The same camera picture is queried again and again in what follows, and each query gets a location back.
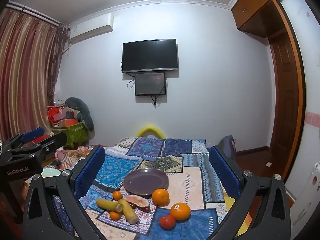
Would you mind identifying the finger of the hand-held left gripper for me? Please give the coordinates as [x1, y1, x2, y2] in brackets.
[30, 132, 68, 157]
[5, 127, 46, 148]

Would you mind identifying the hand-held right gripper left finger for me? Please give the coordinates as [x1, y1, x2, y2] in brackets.
[21, 145, 107, 240]

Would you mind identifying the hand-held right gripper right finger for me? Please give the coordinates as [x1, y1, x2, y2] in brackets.
[209, 145, 292, 240]

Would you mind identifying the yellow banana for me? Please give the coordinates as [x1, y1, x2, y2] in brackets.
[118, 199, 140, 224]
[96, 198, 124, 213]

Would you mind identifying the purple plate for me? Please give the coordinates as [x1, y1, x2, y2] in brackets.
[123, 168, 169, 197]

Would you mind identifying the large orange with sticker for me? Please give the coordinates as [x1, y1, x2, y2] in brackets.
[170, 202, 191, 221]

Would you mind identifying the large plain orange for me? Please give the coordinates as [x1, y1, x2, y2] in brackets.
[152, 188, 170, 207]

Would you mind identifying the red tomato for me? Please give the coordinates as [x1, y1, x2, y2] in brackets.
[159, 214, 176, 230]

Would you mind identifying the green patterned storage box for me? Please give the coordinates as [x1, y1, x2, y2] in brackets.
[52, 121, 90, 148]

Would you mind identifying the orange flat box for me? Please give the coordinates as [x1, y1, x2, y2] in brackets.
[59, 119, 79, 128]

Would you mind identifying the orange patterned bedsheet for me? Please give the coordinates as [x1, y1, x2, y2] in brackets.
[42, 144, 92, 169]

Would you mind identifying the red gift box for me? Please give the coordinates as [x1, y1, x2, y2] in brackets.
[47, 105, 75, 124]

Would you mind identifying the pale green bowl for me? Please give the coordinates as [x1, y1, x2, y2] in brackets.
[41, 167, 62, 178]

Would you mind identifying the blue patchwork blanket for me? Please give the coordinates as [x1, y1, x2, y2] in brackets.
[50, 136, 237, 240]

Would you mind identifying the grey plush toy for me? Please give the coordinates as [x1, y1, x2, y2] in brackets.
[65, 97, 95, 132]

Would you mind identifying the striped red beige curtain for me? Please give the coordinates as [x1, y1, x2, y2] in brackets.
[0, 4, 69, 143]

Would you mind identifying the yellow foam tube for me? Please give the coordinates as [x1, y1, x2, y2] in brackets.
[136, 126, 166, 139]

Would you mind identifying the brown wooden door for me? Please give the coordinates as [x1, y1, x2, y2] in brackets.
[268, 0, 308, 180]

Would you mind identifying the white wardrobe door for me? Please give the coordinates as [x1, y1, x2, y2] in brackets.
[280, 0, 320, 230]

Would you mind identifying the wooden overhead cabinet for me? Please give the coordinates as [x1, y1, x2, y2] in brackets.
[231, 0, 292, 39]

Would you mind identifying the small black wall monitor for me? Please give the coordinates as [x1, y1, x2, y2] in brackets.
[134, 72, 167, 96]

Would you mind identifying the white wall air conditioner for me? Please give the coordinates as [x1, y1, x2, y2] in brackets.
[69, 14, 114, 44]

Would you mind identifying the white curtain rail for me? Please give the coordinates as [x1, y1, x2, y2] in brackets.
[6, 1, 68, 28]

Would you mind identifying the black wall television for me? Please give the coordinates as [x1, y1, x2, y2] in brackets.
[122, 39, 179, 73]

